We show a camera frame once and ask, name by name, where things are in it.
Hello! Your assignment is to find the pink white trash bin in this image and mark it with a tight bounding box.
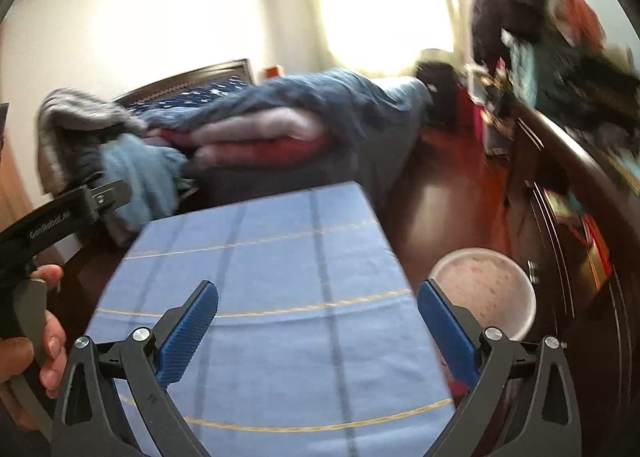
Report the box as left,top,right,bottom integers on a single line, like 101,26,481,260
430,248,537,341

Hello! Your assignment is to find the person's left hand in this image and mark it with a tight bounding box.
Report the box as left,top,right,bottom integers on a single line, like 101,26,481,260
1,264,67,439

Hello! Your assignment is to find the light blue fleece towel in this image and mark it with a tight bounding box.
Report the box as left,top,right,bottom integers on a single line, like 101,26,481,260
99,134,192,247

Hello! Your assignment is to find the grey knitted garment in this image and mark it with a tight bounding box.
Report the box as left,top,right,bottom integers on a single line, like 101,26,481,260
37,88,146,196

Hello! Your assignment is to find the dark wooden cabinet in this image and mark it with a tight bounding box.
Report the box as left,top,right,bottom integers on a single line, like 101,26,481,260
503,102,639,456

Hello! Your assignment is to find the blue checked tablecloth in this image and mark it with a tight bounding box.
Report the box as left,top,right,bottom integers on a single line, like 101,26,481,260
88,183,454,456

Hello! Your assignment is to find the red grey folded quilt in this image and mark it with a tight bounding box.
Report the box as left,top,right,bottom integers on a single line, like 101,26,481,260
146,107,333,166

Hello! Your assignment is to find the dark wooden headboard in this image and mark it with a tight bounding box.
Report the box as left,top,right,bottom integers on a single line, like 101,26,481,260
114,58,254,107

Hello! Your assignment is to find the dark blue blanket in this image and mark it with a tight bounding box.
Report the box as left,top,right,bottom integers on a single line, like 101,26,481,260
126,69,431,208

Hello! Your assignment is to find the black suitcase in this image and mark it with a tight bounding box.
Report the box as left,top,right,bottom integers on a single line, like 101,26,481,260
416,61,458,126

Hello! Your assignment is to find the pile of dark clothes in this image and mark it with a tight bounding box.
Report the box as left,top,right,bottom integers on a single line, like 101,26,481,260
471,0,639,135

